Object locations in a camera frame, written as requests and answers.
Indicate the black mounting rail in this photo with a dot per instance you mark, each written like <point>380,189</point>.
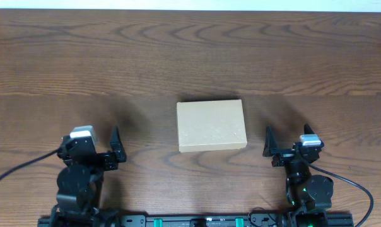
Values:
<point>249,220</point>

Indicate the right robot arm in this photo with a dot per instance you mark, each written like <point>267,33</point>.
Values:
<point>310,195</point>

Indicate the cardboard box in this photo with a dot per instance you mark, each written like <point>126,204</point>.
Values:
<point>211,126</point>

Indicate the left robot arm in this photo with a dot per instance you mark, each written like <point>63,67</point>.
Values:
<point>80,182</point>

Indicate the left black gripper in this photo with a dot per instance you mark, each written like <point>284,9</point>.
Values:
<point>101,157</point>

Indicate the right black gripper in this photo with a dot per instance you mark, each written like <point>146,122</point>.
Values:
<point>287,151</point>

